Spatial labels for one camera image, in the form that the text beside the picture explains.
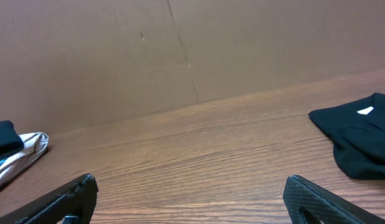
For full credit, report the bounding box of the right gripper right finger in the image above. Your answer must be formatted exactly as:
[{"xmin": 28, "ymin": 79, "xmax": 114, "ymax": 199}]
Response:
[{"xmin": 283, "ymin": 175, "xmax": 385, "ymax": 224}]

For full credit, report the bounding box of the black t-shirt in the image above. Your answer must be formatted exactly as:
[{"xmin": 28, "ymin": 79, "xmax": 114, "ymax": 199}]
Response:
[{"xmin": 0, "ymin": 120, "xmax": 24, "ymax": 161}]

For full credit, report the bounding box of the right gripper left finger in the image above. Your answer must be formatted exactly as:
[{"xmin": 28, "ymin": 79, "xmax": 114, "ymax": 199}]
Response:
[{"xmin": 0, "ymin": 174, "xmax": 98, "ymax": 224}]

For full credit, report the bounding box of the folded beige shirt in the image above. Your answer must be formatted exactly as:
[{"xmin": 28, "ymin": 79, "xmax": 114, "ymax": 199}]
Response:
[{"xmin": 0, "ymin": 132, "xmax": 49, "ymax": 191}]

